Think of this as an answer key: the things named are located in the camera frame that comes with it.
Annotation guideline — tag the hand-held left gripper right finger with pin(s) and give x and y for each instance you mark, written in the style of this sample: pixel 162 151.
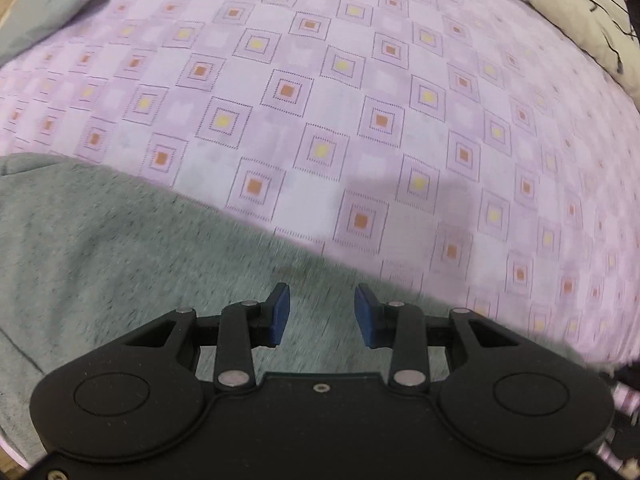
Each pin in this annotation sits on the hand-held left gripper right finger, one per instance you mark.
pixel 365 316

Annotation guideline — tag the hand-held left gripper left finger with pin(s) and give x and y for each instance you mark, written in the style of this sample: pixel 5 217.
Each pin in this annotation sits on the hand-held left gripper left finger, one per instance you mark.
pixel 279 316

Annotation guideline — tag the grey pants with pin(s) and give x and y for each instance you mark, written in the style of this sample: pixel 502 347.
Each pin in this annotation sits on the grey pants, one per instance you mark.
pixel 100 260

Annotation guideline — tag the purple patterned bed sheet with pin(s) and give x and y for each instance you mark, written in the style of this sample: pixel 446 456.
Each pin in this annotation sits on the purple patterned bed sheet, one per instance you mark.
pixel 350 110

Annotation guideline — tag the grey folded cloth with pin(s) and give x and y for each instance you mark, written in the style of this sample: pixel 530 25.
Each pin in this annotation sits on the grey folded cloth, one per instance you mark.
pixel 45 5

